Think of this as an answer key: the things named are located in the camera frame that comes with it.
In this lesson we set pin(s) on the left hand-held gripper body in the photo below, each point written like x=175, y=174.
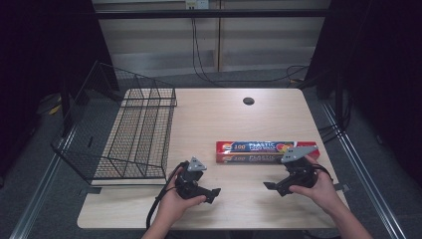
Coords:
x=189, y=187

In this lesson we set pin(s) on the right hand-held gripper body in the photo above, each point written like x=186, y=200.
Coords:
x=298, y=174

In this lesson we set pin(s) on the grey tape strip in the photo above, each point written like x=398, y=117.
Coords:
x=342, y=187
x=90, y=191

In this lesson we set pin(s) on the person's right hand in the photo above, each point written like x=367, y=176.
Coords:
x=316, y=191

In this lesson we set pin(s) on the white wall socket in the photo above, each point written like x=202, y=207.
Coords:
x=197, y=4

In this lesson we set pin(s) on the person's left hand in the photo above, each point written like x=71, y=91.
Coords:
x=174, y=204

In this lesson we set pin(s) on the red and blue plastic wrap box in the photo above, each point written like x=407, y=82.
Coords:
x=252, y=151

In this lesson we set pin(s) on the metal floor rail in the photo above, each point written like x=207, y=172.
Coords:
x=36, y=195
x=365, y=179

